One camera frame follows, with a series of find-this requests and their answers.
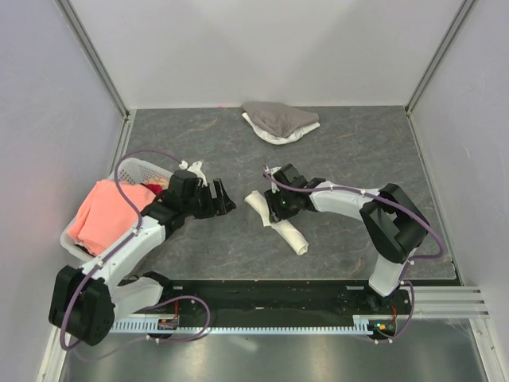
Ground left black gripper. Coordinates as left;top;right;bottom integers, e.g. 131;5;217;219
182;178;235;220

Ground white cloth napkin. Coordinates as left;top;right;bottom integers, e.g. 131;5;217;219
244;190;309;255

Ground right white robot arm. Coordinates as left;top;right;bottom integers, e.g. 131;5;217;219
264;163;429;314

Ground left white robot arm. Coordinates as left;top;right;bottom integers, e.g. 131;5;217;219
49;170;236;346

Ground red item in basket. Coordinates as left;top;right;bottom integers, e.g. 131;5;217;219
142;177;169;194

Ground white folded cloth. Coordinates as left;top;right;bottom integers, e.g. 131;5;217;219
242;113;321;145

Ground grey folded cloth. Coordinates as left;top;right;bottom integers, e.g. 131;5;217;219
242;101;319;138

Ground white plastic basket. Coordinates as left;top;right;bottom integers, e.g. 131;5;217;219
60;158;173;263

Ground pink cloth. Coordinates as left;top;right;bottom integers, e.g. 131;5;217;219
67;179;138;256

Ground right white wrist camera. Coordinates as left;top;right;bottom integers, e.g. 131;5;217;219
262;166;280;193

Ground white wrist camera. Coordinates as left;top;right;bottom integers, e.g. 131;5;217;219
179;160;208;186
262;166;280;193

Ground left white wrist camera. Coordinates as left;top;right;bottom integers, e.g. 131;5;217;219
179;160;208;186

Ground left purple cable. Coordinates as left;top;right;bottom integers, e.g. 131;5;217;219
59;149;188;351

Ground purple cable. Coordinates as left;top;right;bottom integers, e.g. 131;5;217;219
59;149;188;351
262;166;445;347

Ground white cable duct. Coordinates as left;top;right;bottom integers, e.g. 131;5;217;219
110;314;391;336

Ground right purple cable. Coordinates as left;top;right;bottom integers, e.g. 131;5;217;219
262;166;445;347

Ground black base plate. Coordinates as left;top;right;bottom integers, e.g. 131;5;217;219
130;278;410;328

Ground left aluminium frame post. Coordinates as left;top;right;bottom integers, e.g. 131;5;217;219
54;0;132;119

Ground aluminium frame post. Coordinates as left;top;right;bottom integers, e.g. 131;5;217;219
404;0;477;116
54;0;132;119

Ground right aluminium frame post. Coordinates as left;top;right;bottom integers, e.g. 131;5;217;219
404;0;477;116

